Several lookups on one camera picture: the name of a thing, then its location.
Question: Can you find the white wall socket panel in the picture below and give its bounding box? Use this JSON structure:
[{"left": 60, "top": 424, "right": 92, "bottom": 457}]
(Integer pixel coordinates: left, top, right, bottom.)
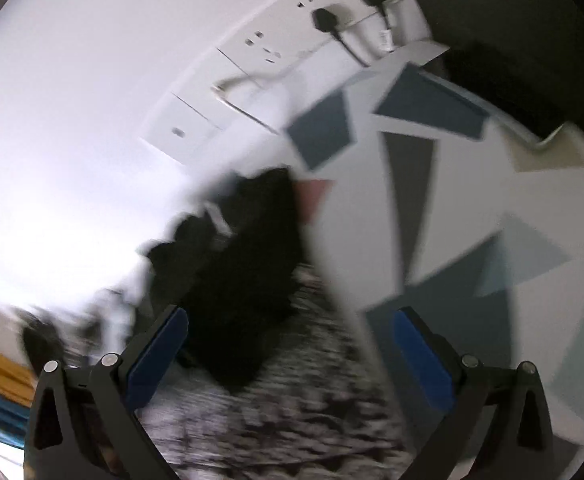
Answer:
[{"left": 141, "top": 0, "right": 431, "bottom": 167}]

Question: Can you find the geometric patterned bed sheet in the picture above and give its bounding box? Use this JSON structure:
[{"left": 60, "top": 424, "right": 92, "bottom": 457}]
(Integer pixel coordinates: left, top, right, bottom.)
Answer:
[{"left": 283, "top": 41, "right": 584, "bottom": 458}]

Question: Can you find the black white patterned garment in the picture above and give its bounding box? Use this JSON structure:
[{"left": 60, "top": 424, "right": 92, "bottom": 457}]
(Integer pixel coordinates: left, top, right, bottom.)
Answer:
[{"left": 141, "top": 167, "right": 411, "bottom": 479}]

